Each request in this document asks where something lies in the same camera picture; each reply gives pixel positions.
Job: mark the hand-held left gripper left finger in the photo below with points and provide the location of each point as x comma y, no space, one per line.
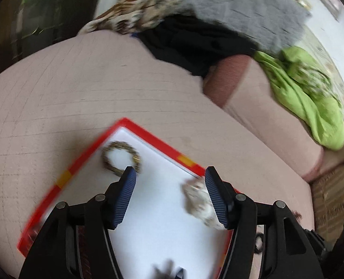
125,197

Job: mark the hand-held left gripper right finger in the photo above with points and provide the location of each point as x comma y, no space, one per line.
215,197

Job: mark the white scrunchie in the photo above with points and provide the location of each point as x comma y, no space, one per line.
199,206

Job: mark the red-rimmed white tray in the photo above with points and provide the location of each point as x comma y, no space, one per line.
160,209

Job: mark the dark jewelry piece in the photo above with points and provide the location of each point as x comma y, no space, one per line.
169,271

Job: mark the pink bolster pillow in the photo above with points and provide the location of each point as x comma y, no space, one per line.
265,113

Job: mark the green cloth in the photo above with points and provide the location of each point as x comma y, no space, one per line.
305,93

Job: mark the black cloth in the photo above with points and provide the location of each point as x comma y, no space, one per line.
195,46

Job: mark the grey quilted blanket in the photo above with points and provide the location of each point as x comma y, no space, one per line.
241,14

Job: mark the tiger print cloth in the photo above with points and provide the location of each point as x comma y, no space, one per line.
137,8

